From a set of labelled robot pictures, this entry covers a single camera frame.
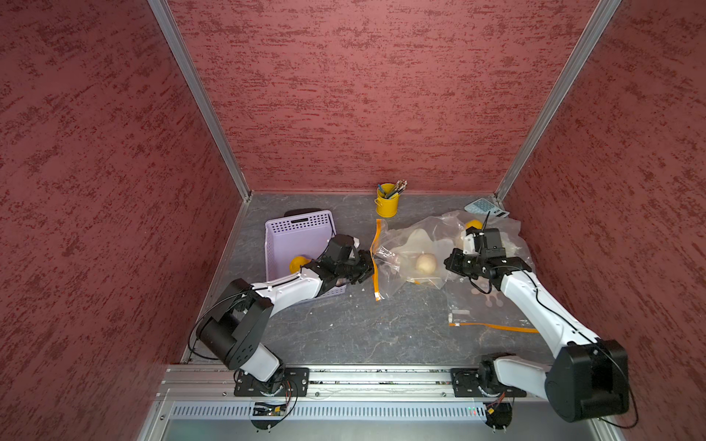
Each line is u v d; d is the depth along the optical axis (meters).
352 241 0.85
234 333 0.44
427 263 0.92
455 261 0.75
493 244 0.65
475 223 1.08
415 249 1.00
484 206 1.16
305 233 1.07
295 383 0.75
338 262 0.69
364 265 0.76
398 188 1.01
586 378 0.40
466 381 0.74
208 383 0.75
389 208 1.10
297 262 0.91
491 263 0.62
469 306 0.89
